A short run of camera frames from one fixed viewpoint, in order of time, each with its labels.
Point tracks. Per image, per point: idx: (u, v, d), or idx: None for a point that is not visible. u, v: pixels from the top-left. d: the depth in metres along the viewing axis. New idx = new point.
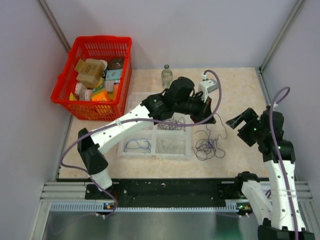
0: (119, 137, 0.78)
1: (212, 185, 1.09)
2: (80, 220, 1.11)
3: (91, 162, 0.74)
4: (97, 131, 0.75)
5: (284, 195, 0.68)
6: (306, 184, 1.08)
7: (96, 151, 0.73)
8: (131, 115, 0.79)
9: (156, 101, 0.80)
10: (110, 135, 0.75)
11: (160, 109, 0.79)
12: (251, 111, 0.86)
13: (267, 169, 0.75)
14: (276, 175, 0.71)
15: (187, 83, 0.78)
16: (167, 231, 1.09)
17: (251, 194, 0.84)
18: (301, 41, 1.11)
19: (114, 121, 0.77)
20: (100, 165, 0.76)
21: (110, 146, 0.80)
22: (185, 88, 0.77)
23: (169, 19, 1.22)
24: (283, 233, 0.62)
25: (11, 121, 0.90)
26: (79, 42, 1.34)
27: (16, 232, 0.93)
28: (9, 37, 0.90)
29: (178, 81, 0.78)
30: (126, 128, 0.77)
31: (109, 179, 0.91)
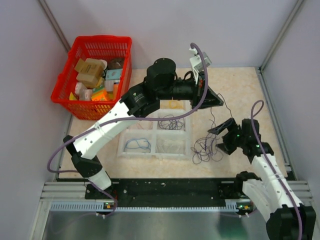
0: (104, 140, 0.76)
1: (212, 185, 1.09)
2: (80, 220, 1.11)
3: (81, 169, 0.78)
4: (79, 139, 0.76)
5: (274, 179, 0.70)
6: (306, 184, 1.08)
7: (79, 158, 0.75)
8: (111, 115, 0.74)
9: (136, 94, 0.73)
10: (91, 141, 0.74)
11: (140, 103, 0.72)
12: (233, 121, 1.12)
13: (255, 166, 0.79)
14: (263, 165, 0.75)
15: (164, 67, 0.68)
16: (167, 231, 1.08)
17: (252, 192, 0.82)
18: (301, 41, 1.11)
19: (94, 125, 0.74)
20: (92, 168, 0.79)
21: (100, 146, 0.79)
22: (164, 75, 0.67)
23: (169, 18, 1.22)
24: (285, 210, 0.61)
25: (11, 120, 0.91)
26: (79, 42, 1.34)
27: (16, 232, 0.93)
28: (9, 36, 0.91)
29: (154, 66, 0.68)
30: (105, 131, 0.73)
31: (107, 178, 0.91)
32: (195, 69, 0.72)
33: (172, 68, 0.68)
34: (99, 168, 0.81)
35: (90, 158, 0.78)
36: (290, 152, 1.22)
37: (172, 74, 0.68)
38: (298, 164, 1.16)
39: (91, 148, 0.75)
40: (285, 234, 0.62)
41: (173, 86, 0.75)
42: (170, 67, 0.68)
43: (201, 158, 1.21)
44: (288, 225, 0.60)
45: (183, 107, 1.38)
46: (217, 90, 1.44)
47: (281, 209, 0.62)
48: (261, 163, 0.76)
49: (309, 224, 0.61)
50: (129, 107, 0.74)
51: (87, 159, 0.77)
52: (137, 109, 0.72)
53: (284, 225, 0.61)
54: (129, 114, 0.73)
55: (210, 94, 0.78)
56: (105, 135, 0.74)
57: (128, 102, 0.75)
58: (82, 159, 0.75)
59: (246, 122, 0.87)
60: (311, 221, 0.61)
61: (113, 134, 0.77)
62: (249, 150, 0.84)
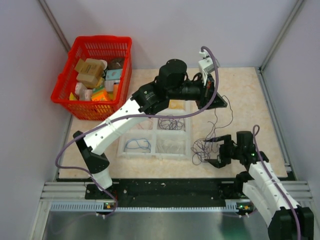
0: (114, 135, 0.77)
1: (212, 185, 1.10)
2: (80, 220, 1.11)
3: (89, 164, 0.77)
4: (90, 134, 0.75)
5: (270, 183, 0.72)
6: (306, 184, 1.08)
7: (90, 153, 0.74)
8: (122, 112, 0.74)
9: (147, 93, 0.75)
10: (102, 136, 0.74)
11: (151, 101, 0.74)
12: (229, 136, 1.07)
13: (251, 173, 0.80)
14: (259, 171, 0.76)
15: (176, 66, 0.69)
16: (167, 231, 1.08)
17: (253, 195, 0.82)
18: (301, 41, 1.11)
19: (105, 121, 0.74)
20: (100, 164, 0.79)
21: (110, 142, 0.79)
22: (176, 74, 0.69)
23: (170, 19, 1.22)
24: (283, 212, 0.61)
25: (11, 120, 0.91)
26: (79, 42, 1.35)
27: (16, 231, 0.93)
28: (9, 36, 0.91)
29: (166, 65, 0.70)
30: (117, 127, 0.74)
31: (109, 178, 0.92)
32: (205, 71, 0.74)
33: (184, 68, 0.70)
34: (107, 165, 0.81)
35: (99, 154, 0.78)
36: (290, 152, 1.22)
37: (184, 74, 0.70)
38: (298, 164, 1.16)
39: (101, 143, 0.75)
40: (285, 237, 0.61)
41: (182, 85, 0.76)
42: (182, 67, 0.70)
43: (200, 158, 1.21)
44: (287, 227, 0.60)
45: (183, 107, 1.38)
46: None
47: (280, 211, 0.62)
48: (257, 169, 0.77)
49: (308, 225, 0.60)
50: (140, 104, 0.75)
51: (97, 155, 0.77)
52: (149, 107, 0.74)
53: (284, 227, 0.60)
54: (140, 111, 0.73)
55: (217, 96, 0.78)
56: (116, 132, 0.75)
57: (139, 99, 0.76)
58: (92, 155, 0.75)
59: (240, 134, 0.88)
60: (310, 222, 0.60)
61: (122, 131, 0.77)
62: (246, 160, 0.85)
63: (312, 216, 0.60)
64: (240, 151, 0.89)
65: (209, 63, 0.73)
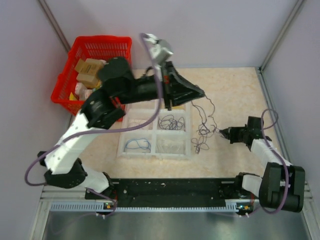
0: (77, 153, 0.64)
1: (212, 185, 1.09)
2: (80, 220, 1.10)
3: (59, 183, 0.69)
4: (49, 155, 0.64)
5: (268, 149, 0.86)
6: (306, 184, 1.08)
7: (51, 176, 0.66)
8: (72, 129, 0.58)
9: (93, 103, 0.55)
10: (58, 157, 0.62)
11: (98, 113, 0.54)
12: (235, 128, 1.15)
13: (255, 149, 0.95)
14: (260, 144, 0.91)
15: (118, 66, 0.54)
16: (167, 231, 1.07)
17: (252, 183, 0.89)
18: (301, 41, 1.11)
19: (57, 141, 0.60)
20: (73, 179, 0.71)
21: (75, 158, 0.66)
22: (116, 78, 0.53)
23: (169, 18, 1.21)
24: (274, 164, 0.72)
25: (11, 120, 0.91)
26: (79, 42, 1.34)
27: (16, 231, 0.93)
28: (9, 37, 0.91)
29: (103, 68, 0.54)
30: (71, 147, 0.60)
31: (104, 180, 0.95)
32: (160, 70, 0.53)
33: (124, 67, 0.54)
34: (83, 178, 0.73)
35: (64, 173, 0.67)
36: (290, 152, 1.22)
37: (125, 75, 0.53)
38: (298, 164, 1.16)
39: (63, 164, 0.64)
40: (274, 188, 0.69)
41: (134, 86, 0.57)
42: (123, 66, 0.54)
43: (205, 154, 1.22)
44: (276, 177, 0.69)
45: (183, 107, 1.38)
46: (217, 90, 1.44)
47: (272, 164, 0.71)
48: (258, 143, 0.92)
49: (298, 182, 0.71)
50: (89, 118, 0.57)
51: (62, 174, 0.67)
52: (96, 121, 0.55)
53: (274, 177, 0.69)
54: (88, 127, 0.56)
55: (184, 89, 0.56)
56: (72, 150, 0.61)
57: (87, 112, 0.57)
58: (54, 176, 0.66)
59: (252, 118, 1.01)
60: (300, 182, 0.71)
61: (82, 146, 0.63)
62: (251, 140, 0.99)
63: (302, 174, 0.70)
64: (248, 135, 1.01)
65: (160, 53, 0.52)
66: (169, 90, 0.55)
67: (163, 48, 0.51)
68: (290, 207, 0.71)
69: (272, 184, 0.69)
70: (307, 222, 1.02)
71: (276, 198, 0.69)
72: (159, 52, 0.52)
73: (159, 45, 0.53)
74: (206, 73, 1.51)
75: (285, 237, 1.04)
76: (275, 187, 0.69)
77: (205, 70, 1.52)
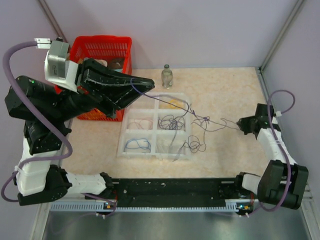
0: (40, 174, 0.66)
1: (212, 185, 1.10)
2: (79, 220, 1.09)
3: (39, 201, 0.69)
4: (15, 181, 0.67)
5: (274, 143, 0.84)
6: (306, 183, 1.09)
7: (23, 197, 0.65)
8: (24, 155, 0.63)
9: (30, 127, 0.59)
10: (22, 182, 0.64)
11: (33, 138, 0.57)
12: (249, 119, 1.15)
13: (260, 138, 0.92)
14: (267, 135, 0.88)
15: (22, 94, 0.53)
16: (167, 231, 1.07)
17: (251, 181, 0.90)
18: (301, 41, 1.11)
19: (15, 168, 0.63)
20: (52, 194, 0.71)
21: (43, 179, 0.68)
22: (21, 107, 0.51)
23: (169, 18, 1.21)
24: (277, 163, 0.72)
25: (11, 120, 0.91)
26: (79, 42, 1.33)
27: (16, 231, 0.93)
28: (10, 37, 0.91)
29: (9, 96, 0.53)
30: (27, 170, 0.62)
31: (98, 177, 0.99)
32: (52, 80, 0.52)
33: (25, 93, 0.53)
34: (64, 192, 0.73)
35: (40, 192, 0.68)
36: (290, 152, 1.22)
37: (30, 102, 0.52)
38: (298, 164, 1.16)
39: (30, 186, 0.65)
40: (273, 186, 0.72)
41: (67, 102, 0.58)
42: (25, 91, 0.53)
43: (205, 154, 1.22)
44: (277, 176, 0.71)
45: (183, 107, 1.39)
46: (217, 90, 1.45)
47: (275, 161, 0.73)
48: (265, 133, 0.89)
49: (299, 181, 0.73)
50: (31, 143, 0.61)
51: (36, 194, 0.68)
52: (34, 147, 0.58)
53: (275, 176, 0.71)
54: (32, 154, 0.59)
55: (115, 89, 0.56)
56: (31, 174, 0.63)
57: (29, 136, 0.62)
58: (27, 198, 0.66)
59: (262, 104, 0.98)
60: (302, 181, 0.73)
61: (44, 167, 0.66)
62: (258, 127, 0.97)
63: (306, 174, 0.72)
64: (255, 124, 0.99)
65: (48, 63, 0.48)
66: (102, 96, 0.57)
67: (48, 55, 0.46)
68: (288, 205, 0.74)
69: (271, 183, 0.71)
70: (307, 221, 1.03)
71: (274, 196, 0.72)
72: (47, 62, 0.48)
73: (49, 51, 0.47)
74: (206, 73, 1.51)
75: (285, 237, 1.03)
76: (274, 185, 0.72)
77: (205, 70, 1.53)
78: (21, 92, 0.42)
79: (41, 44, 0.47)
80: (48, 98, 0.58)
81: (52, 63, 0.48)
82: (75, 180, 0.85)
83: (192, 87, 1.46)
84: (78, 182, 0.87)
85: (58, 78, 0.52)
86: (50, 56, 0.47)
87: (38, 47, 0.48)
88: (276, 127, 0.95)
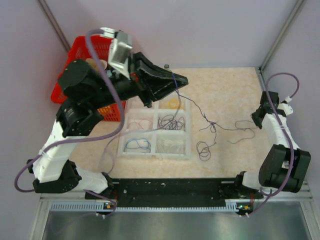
0: (62, 161, 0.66)
1: (212, 185, 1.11)
2: (80, 220, 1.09)
3: (51, 189, 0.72)
4: (36, 164, 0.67)
5: (278, 128, 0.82)
6: (306, 183, 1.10)
7: (38, 185, 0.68)
8: (51, 138, 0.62)
9: (68, 110, 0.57)
10: (43, 167, 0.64)
11: (70, 121, 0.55)
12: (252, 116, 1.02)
13: (264, 123, 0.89)
14: (271, 119, 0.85)
15: (75, 73, 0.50)
16: (167, 231, 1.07)
17: (250, 178, 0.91)
18: (301, 41, 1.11)
19: (39, 151, 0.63)
20: (65, 184, 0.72)
21: (62, 167, 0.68)
22: (76, 86, 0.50)
23: (169, 18, 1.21)
24: (281, 147, 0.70)
25: (11, 120, 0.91)
26: (78, 42, 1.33)
27: (16, 231, 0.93)
28: (9, 37, 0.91)
29: (63, 76, 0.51)
30: (51, 155, 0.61)
31: (103, 177, 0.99)
32: (114, 65, 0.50)
33: (84, 72, 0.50)
34: (75, 183, 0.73)
35: (55, 180, 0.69)
36: None
37: (85, 82, 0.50)
38: None
39: (49, 173, 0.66)
40: (274, 170, 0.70)
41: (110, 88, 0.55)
42: (81, 71, 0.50)
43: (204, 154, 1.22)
44: (279, 159, 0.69)
45: (183, 107, 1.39)
46: (217, 90, 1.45)
47: (277, 145, 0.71)
48: (269, 118, 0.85)
49: (301, 166, 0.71)
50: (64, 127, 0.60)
51: (51, 182, 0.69)
52: (70, 130, 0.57)
53: (277, 160, 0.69)
54: (64, 136, 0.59)
55: (158, 81, 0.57)
56: (54, 160, 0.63)
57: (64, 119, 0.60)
58: (42, 184, 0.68)
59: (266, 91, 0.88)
60: (304, 164, 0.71)
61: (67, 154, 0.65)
62: (263, 113, 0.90)
63: (308, 159, 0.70)
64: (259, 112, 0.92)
65: (116, 48, 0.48)
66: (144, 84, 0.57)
67: (118, 41, 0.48)
68: (289, 190, 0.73)
69: (273, 166, 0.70)
70: (307, 222, 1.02)
71: (275, 179, 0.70)
72: (116, 46, 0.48)
73: (116, 39, 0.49)
74: (206, 73, 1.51)
75: (285, 237, 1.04)
76: (275, 168, 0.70)
77: (205, 69, 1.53)
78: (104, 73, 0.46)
79: (108, 33, 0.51)
80: (100, 81, 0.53)
81: (119, 48, 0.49)
82: (83, 173, 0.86)
83: (192, 87, 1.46)
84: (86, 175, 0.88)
85: (118, 63, 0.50)
86: (120, 42, 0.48)
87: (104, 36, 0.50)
88: (283, 113, 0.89)
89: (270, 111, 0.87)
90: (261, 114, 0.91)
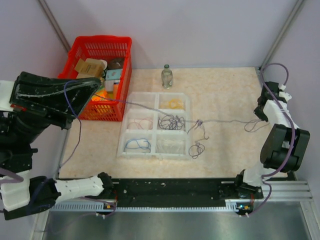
0: (22, 190, 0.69)
1: (212, 185, 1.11)
2: (79, 220, 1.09)
3: (26, 215, 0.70)
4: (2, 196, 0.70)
5: (279, 111, 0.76)
6: (306, 184, 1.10)
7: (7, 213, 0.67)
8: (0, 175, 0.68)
9: None
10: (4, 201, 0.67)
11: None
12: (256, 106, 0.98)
13: (266, 110, 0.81)
14: (271, 104, 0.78)
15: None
16: (167, 231, 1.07)
17: (251, 172, 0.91)
18: (301, 41, 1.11)
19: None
20: (40, 207, 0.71)
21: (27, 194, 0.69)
22: None
23: (170, 18, 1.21)
24: (280, 125, 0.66)
25: None
26: (79, 42, 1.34)
27: (15, 232, 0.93)
28: (9, 36, 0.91)
29: None
30: (4, 190, 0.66)
31: (93, 182, 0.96)
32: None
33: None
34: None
35: (26, 205, 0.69)
36: None
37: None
38: None
39: (12, 202, 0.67)
40: (274, 148, 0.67)
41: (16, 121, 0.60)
42: None
43: (204, 154, 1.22)
44: (279, 137, 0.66)
45: (183, 107, 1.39)
46: (217, 90, 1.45)
47: (278, 124, 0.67)
48: (270, 104, 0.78)
49: (301, 144, 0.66)
50: None
51: (21, 209, 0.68)
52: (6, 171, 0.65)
53: (276, 137, 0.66)
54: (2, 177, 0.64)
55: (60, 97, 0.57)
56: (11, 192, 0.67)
57: None
58: (10, 213, 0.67)
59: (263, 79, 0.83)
60: (303, 142, 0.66)
61: (24, 184, 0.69)
62: (265, 100, 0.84)
63: (308, 137, 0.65)
64: (260, 100, 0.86)
65: None
66: (46, 107, 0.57)
67: None
68: (289, 169, 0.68)
69: (272, 144, 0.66)
70: (307, 222, 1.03)
71: (275, 157, 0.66)
72: None
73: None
74: (206, 73, 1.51)
75: (285, 237, 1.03)
76: (275, 146, 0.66)
77: (205, 69, 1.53)
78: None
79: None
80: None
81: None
82: (65, 188, 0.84)
83: (192, 87, 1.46)
84: (69, 189, 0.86)
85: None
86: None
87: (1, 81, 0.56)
88: (284, 100, 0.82)
89: (271, 97, 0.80)
90: (263, 101, 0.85)
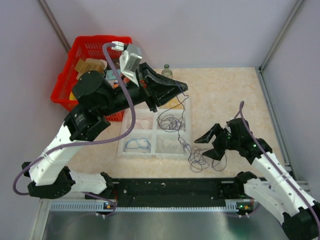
0: (62, 164, 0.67)
1: (212, 185, 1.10)
2: (80, 220, 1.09)
3: (42, 195, 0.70)
4: (33, 167, 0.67)
5: (282, 181, 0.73)
6: (306, 183, 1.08)
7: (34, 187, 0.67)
8: (56, 141, 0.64)
9: (77, 116, 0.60)
10: (42, 169, 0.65)
11: (81, 126, 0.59)
12: (218, 126, 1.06)
13: (257, 168, 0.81)
14: (266, 167, 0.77)
15: (92, 80, 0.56)
16: (167, 231, 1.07)
17: (256, 192, 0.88)
18: (301, 41, 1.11)
19: (41, 153, 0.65)
20: (59, 189, 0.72)
21: (59, 171, 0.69)
22: (100, 95, 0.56)
23: (169, 19, 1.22)
24: (303, 214, 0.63)
25: (11, 119, 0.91)
26: (79, 42, 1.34)
27: (15, 231, 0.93)
28: (8, 36, 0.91)
29: (78, 85, 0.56)
30: (53, 158, 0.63)
31: (98, 178, 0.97)
32: (125, 73, 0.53)
33: (98, 83, 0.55)
34: (67, 189, 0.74)
35: (50, 184, 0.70)
36: (290, 153, 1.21)
37: (99, 91, 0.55)
38: (297, 164, 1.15)
39: (45, 176, 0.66)
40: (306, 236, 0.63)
41: (117, 94, 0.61)
42: (94, 84, 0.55)
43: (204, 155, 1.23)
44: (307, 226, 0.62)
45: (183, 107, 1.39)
46: (217, 90, 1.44)
47: (299, 214, 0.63)
48: (264, 165, 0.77)
49: None
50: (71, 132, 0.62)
51: (47, 187, 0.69)
52: (79, 134, 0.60)
53: (304, 228, 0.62)
54: (71, 140, 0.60)
55: (163, 87, 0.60)
56: (55, 163, 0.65)
57: (72, 125, 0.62)
58: (37, 188, 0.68)
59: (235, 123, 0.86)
60: None
61: (67, 159, 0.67)
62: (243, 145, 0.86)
63: None
64: (239, 142, 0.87)
65: (128, 59, 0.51)
66: (152, 91, 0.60)
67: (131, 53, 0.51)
68: None
69: (302, 234, 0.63)
70: None
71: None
72: (129, 57, 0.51)
73: (127, 50, 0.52)
74: (206, 73, 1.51)
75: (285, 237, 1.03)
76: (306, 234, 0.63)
77: (205, 69, 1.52)
78: (116, 70, 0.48)
79: (119, 46, 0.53)
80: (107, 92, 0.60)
81: (131, 59, 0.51)
82: (78, 178, 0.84)
83: (192, 87, 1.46)
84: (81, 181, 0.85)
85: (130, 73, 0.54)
86: (132, 53, 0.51)
87: (115, 48, 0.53)
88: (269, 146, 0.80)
89: (257, 151, 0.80)
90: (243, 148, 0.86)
